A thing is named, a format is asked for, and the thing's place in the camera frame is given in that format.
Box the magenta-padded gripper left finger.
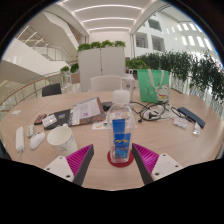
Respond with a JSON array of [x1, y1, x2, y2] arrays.
[[43, 143, 96, 187]]

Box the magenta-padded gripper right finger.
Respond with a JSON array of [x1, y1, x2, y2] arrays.
[[131, 142, 185, 186]]

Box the clear blue-labelled water bottle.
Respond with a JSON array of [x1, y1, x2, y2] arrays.
[[106, 89, 137, 164]]

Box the white mug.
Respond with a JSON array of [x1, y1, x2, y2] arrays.
[[46, 124, 79, 158]]

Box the white computer mouse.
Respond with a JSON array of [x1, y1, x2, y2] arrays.
[[28, 131, 47, 150]]

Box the flat round red coaster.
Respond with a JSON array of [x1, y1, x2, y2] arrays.
[[106, 149, 135, 168]]

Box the small white packet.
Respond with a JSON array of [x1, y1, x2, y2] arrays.
[[173, 116, 190, 130]]

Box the small pale oval device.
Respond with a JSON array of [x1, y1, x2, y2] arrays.
[[26, 124, 37, 138]]

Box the white card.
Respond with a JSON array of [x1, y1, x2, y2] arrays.
[[41, 113, 59, 129]]

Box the white power strip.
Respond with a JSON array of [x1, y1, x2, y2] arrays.
[[15, 125, 26, 153]]

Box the small white tube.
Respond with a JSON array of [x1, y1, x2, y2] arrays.
[[192, 121, 202, 136]]

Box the black folder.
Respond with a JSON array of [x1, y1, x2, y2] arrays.
[[42, 108, 73, 131]]

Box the small red and black box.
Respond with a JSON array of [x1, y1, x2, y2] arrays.
[[33, 113, 48, 126]]

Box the colourful sticker sheet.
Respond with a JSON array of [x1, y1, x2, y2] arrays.
[[91, 120, 110, 131]]

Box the printed booklet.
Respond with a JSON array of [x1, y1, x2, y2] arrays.
[[68, 96, 108, 127]]

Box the black chair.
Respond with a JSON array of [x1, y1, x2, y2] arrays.
[[41, 82, 63, 98]]

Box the small black pouch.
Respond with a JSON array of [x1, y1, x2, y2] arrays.
[[101, 101, 114, 112]]

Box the green tote bag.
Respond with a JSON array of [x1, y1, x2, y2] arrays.
[[136, 68, 171, 104]]

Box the clear white-capped drink bottle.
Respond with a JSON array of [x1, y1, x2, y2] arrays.
[[120, 69, 136, 101]]

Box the small brown planter box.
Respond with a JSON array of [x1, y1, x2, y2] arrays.
[[59, 62, 81, 85]]

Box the white chair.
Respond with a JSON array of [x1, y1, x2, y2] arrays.
[[89, 75, 123, 93]]

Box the green plant hedge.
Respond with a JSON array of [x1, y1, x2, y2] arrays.
[[125, 49, 224, 112]]

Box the white cabinet with plants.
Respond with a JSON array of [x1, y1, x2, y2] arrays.
[[77, 39, 127, 93]]

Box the ceiling light strips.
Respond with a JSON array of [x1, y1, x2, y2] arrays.
[[73, 3, 143, 33]]

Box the white power strip cable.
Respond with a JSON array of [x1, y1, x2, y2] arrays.
[[15, 149, 25, 162]]

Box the black cables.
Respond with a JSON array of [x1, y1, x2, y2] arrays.
[[131, 100, 183, 123]]

